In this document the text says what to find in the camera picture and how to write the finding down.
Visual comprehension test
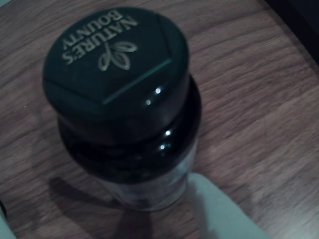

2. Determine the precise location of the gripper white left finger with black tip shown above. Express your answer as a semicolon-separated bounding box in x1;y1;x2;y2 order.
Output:
0;198;16;239

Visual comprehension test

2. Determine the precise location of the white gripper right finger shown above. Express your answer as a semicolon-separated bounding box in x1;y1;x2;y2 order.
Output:
188;173;273;239

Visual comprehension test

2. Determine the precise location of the dark green pill bottle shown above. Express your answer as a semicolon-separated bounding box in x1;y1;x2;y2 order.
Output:
41;4;203;212

